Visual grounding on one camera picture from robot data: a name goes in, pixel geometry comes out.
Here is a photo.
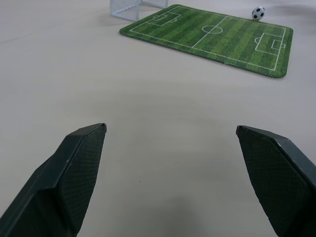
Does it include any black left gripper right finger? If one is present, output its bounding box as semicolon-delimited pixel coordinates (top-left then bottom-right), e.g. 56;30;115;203
236;125;316;237

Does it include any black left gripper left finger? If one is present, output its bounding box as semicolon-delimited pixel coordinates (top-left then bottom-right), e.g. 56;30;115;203
0;122;108;237

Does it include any green soccer field mat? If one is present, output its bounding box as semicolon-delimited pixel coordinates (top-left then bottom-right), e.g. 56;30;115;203
119;4;294;79

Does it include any small soccer ball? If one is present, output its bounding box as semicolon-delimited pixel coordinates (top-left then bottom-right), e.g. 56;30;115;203
251;6;266;20

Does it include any white toy goal with net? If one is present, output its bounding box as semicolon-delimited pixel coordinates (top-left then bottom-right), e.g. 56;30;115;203
110;0;169;22

